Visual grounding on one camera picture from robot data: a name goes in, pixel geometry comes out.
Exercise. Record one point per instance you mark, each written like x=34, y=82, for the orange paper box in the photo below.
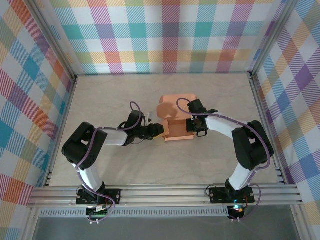
x=180, y=136

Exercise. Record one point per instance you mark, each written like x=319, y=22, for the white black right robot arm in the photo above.
x=222, y=126

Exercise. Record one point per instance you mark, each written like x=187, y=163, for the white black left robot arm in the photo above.
x=115, y=137

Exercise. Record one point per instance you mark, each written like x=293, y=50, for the wide aluminium base rail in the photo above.
x=162, y=193

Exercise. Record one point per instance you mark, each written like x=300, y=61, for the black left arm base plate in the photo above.
x=112, y=195

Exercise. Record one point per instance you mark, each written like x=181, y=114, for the aluminium table edge rail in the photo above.
x=260, y=100
x=62, y=125

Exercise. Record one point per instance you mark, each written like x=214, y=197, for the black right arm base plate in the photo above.
x=217, y=196

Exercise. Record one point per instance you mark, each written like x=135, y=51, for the aluminium frame post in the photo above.
x=272, y=37
x=55, y=40

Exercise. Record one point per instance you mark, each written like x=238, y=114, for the grey aluminium frame strut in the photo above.
x=31, y=225
x=300, y=225

